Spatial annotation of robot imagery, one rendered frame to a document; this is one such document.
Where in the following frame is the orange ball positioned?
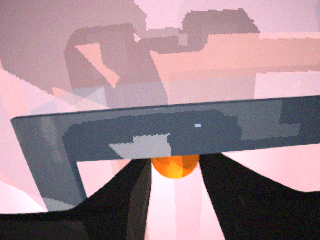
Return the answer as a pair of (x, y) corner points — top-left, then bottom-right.
(151, 155), (200, 178)

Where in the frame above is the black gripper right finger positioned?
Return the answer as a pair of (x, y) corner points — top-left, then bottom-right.
(199, 152), (320, 240)

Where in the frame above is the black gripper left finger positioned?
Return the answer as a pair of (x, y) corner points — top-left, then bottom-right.
(0, 158), (152, 240)

